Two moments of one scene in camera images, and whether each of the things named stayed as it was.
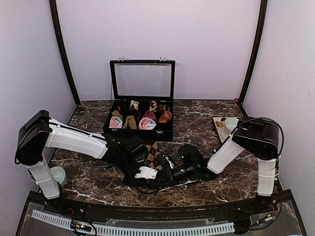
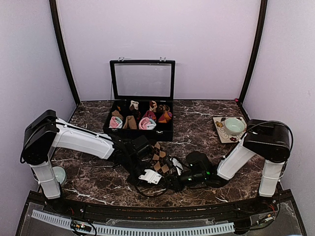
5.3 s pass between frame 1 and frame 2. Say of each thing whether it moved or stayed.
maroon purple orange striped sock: stayed
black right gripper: moved
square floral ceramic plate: stayed
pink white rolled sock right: stayed
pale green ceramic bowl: stayed
